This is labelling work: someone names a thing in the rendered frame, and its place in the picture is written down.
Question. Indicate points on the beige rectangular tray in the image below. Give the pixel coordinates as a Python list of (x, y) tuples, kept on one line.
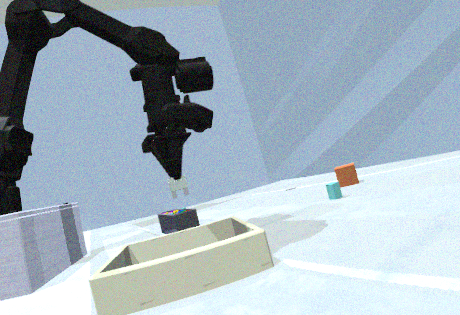
[(164, 269)]

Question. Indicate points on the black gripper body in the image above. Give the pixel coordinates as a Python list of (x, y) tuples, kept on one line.
[(166, 116)]

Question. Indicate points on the orange block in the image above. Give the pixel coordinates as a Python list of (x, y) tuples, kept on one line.
[(347, 175)]

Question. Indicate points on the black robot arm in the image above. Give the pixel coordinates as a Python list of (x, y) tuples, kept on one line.
[(29, 30)]

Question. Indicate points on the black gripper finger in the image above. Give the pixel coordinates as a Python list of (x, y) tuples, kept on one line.
[(170, 149), (155, 152)]

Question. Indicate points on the small teal block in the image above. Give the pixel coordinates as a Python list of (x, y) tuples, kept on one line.
[(334, 190)]

